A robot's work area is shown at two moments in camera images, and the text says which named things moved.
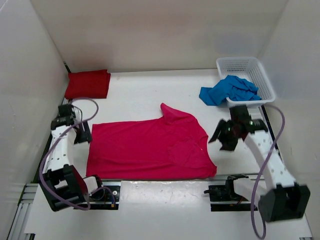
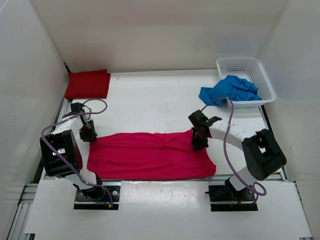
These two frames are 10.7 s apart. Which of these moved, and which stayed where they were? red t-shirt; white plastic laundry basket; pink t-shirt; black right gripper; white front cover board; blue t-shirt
Moved: black right gripper; pink t-shirt
Stayed: blue t-shirt; red t-shirt; white front cover board; white plastic laundry basket
